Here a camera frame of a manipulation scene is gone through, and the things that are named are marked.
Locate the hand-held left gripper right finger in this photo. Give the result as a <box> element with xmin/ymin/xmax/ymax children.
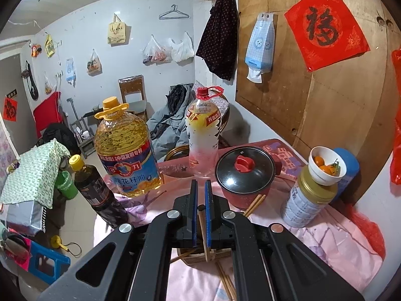
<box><xmin>205</xmin><ymin>179</ymin><xmax>365</xmax><ymax>301</ymax></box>

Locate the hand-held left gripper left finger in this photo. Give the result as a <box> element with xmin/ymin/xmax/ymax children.
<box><xmin>38</xmin><ymin>179</ymin><xmax>199</xmax><ymax>301</ymax></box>

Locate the brown wooden chopstick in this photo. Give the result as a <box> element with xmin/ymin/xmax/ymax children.
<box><xmin>197</xmin><ymin>211</ymin><xmax>210</xmax><ymax>262</ymax></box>

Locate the wooden chopstick holder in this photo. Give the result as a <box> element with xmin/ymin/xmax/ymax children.
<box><xmin>177</xmin><ymin>246</ymin><xmax>234</xmax><ymax>267</ymax></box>

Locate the group of wooden chopsticks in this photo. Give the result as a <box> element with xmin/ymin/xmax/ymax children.
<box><xmin>171</xmin><ymin>194</ymin><xmax>267</xmax><ymax>301</ymax></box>

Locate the red electric cooking pot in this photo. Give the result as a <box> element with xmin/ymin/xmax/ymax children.
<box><xmin>215</xmin><ymin>146</ymin><xmax>282</xmax><ymax>210</ymax></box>

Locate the glass pot lid red knob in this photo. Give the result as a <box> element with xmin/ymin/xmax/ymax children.
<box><xmin>215</xmin><ymin>146</ymin><xmax>276</xmax><ymax>195</ymax></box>

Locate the rattan chair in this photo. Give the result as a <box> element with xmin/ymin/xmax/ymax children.
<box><xmin>164</xmin><ymin>146</ymin><xmax>190</xmax><ymax>164</ymax></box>

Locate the pink drink bottle red cap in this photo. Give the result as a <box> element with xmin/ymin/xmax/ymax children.
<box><xmin>185</xmin><ymin>86</ymin><xmax>224</xmax><ymax>178</ymax></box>

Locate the grey jacket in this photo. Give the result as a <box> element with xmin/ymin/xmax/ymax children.
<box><xmin>147</xmin><ymin>84</ymin><xmax>195</xmax><ymax>160</ymax></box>

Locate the milk powder tin gold lid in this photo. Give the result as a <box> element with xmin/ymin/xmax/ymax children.
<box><xmin>280</xmin><ymin>165</ymin><xmax>339</xmax><ymax>229</ymax></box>

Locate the large yellow cooking oil bottle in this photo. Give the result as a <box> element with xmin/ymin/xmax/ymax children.
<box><xmin>94</xmin><ymin>97</ymin><xmax>164</xmax><ymax>198</ymax></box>

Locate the dark soy sauce bottle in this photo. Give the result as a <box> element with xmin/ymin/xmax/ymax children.
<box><xmin>68</xmin><ymin>155</ymin><xmax>129</xmax><ymax>228</ymax></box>

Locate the patterned cushion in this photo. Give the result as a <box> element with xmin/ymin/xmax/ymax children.
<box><xmin>194</xmin><ymin>82</ymin><xmax>231</xmax><ymax>123</ymax></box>

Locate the white bowl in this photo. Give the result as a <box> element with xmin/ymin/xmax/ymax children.
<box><xmin>309</xmin><ymin>146</ymin><xmax>347</xmax><ymax>186</ymax></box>

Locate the green bucket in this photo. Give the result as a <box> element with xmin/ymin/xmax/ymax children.
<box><xmin>56</xmin><ymin>170</ymin><xmax>78</xmax><ymax>199</ymax></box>

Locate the blue plastic stool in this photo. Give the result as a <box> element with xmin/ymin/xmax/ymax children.
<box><xmin>28</xmin><ymin>243</ymin><xmax>71</xmax><ymax>284</ymax></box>

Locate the wooden chair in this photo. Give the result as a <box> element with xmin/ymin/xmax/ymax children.
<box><xmin>118</xmin><ymin>75</ymin><xmax>148</xmax><ymax>123</ymax></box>

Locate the blue lidded canister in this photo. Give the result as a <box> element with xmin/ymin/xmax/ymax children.
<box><xmin>332</xmin><ymin>147</ymin><xmax>360</xmax><ymax>203</ymax></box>

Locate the plywood board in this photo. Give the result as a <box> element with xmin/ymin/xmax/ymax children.
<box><xmin>235</xmin><ymin>0</ymin><xmax>401</xmax><ymax>204</ymax></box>

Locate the black garment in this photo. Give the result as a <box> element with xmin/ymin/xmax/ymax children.
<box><xmin>42</xmin><ymin>123</ymin><xmax>79</xmax><ymax>154</ymax></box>

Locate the metal cane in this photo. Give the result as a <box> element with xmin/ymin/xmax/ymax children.
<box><xmin>65</xmin><ymin>98</ymin><xmax>79</xmax><ymax>126</ymax></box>

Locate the crumpled red plastic bag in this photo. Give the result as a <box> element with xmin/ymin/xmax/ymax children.
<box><xmin>343</xmin><ymin>205</ymin><xmax>386</xmax><ymax>261</ymax></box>

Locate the white plastic bag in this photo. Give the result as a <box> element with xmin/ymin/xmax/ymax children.
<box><xmin>171</xmin><ymin>31</ymin><xmax>195</xmax><ymax>62</ymax></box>

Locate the clear plastic bag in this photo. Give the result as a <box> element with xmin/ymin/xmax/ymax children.
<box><xmin>143</xmin><ymin>35</ymin><xmax>173</xmax><ymax>65</ymax></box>

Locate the green patterned cloth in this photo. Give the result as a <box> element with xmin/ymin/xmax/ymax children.
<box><xmin>0</xmin><ymin>139</ymin><xmax>71</xmax><ymax>209</ymax></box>

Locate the silver foil box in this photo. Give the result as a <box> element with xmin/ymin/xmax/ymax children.
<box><xmin>6</xmin><ymin>199</ymin><xmax>47</xmax><ymax>236</ymax></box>

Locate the blue white tissue pack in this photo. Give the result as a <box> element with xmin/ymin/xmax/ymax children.
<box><xmin>245</xmin><ymin>12</ymin><xmax>278</xmax><ymax>84</ymax></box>

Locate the dark dotted garment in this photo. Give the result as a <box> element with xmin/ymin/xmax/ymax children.
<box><xmin>195</xmin><ymin>0</ymin><xmax>239</xmax><ymax>81</ymax></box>

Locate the red cloth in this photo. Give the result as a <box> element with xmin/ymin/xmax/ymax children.
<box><xmin>33</xmin><ymin>92</ymin><xmax>63</xmax><ymax>138</ymax></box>

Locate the plastic snack bag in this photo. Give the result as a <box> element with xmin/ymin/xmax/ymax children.
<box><xmin>87</xmin><ymin>49</ymin><xmax>102</xmax><ymax>76</ymax></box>

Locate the blue mask pack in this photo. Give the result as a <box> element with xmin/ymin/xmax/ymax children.
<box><xmin>65</xmin><ymin>58</ymin><xmax>76</xmax><ymax>85</ymax></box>

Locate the small clear hanging bag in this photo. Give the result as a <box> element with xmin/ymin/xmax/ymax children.
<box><xmin>43</xmin><ymin>72</ymin><xmax>54</xmax><ymax>95</ymax></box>

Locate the beige tote bag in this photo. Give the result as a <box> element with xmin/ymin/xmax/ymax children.
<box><xmin>107</xmin><ymin>14</ymin><xmax>127</xmax><ymax>45</ymax></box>

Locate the pink floral sheet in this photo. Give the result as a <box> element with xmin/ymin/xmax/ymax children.
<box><xmin>0</xmin><ymin>121</ymin><xmax>16</xmax><ymax>164</ymax></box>

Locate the black hanging bag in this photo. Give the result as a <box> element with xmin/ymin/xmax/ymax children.
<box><xmin>24</xmin><ymin>60</ymin><xmax>40</xmax><ymax>100</ymax></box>

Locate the hanging red plastic bag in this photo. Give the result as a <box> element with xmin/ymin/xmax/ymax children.
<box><xmin>390</xmin><ymin>48</ymin><xmax>401</xmax><ymax>185</ymax></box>

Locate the small red paper poster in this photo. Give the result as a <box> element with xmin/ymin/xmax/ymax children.
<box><xmin>3</xmin><ymin>97</ymin><xmax>18</xmax><ymax>122</ymax></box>

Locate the large red paper poster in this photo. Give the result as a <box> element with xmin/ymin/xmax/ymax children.
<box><xmin>284</xmin><ymin>0</ymin><xmax>371</xmax><ymax>72</ymax></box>

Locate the small yellow bag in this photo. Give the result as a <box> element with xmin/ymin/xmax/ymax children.
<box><xmin>44</xmin><ymin>33</ymin><xmax>56</xmax><ymax>57</ymax></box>

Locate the grey door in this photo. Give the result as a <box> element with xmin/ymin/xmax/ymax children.
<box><xmin>0</xmin><ymin>53</ymin><xmax>38</xmax><ymax>157</ymax></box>

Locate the yellow corded tool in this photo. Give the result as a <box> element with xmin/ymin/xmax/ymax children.
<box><xmin>51</xmin><ymin>235</ymin><xmax>82</xmax><ymax>254</ymax></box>

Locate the wire clothes hanger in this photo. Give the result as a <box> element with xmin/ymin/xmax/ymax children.
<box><xmin>158</xmin><ymin>4</ymin><xmax>190</xmax><ymax>20</ymax></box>

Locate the ceiling string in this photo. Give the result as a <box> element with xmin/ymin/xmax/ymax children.
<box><xmin>8</xmin><ymin>19</ymin><xmax>40</xmax><ymax>27</ymax></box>

